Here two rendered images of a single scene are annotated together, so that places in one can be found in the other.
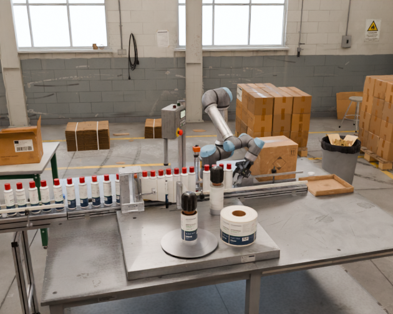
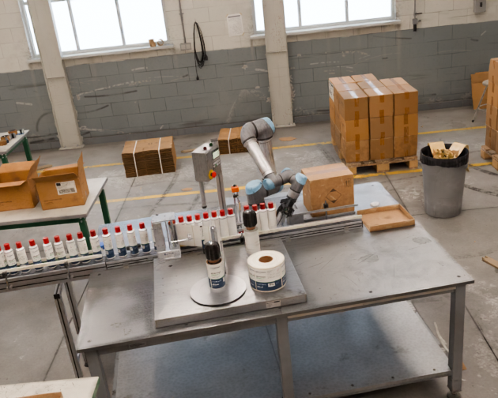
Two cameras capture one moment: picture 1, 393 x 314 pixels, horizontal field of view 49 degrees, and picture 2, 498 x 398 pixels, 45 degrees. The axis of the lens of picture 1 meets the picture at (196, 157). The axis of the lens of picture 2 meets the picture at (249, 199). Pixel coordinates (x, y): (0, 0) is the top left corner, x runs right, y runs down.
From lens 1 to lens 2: 1.09 m
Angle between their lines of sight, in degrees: 9
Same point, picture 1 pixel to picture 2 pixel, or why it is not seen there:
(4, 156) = (47, 200)
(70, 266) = (104, 316)
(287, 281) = (346, 324)
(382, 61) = not seen: outside the picture
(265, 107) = (358, 110)
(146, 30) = (213, 16)
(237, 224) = (262, 271)
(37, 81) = (88, 91)
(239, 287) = (293, 332)
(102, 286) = (132, 335)
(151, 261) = (178, 310)
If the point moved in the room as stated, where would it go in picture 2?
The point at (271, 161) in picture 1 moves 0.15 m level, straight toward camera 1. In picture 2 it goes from (323, 194) to (319, 203)
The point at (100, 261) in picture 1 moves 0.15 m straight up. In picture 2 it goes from (133, 310) to (127, 287)
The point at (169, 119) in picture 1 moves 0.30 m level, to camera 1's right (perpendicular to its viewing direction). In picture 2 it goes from (201, 163) to (250, 159)
